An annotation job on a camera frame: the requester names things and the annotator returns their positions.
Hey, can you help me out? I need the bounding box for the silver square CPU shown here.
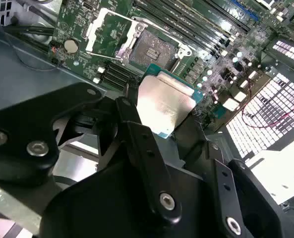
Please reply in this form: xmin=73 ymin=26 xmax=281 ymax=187
xmin=135 ymin=63 xmax=204 ymax=139

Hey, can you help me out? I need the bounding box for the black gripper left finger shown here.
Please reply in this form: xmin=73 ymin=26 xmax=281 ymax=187
xmin=0 ymin=81 xmax=182 ymax=228

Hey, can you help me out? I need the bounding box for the metal socket cover frame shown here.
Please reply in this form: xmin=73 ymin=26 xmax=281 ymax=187
xmin=85 ymin=7 xmax=149 ymax=61

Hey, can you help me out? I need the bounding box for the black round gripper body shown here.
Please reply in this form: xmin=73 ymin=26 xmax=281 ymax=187
xmin=41 ymin=158 xmax=227 ymax=238

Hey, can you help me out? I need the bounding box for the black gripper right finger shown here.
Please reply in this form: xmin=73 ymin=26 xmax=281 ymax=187
xmin=175 ymin=115 xmax=285 ymax=238

